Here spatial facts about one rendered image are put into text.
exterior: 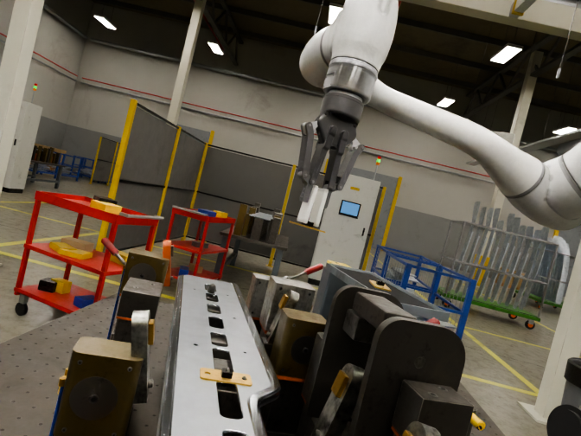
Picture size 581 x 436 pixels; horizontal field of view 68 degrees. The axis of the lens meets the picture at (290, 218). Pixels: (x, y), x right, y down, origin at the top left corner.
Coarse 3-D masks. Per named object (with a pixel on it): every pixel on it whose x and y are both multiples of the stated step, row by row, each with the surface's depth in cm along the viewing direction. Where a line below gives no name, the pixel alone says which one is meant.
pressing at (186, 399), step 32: (192, 288) 120; (224, 288) 129; (192, 320) 93; (224, 320) 98; (192, 352) 76; (256, 352) 84; (192, 384) 64; (256, 384) 70; (160, 416) 55; (192, 416) 56; (256, 416) 59
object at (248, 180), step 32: (224, 160) 830; (256, 160) 827; (224, 192) 832; (256, 192) 828; (288, 192) 822; (384, 192) 812; (192, 224) 837; (224, 224) 833; (288, 224) 826; (320, 224) 823; (288, 256) 828
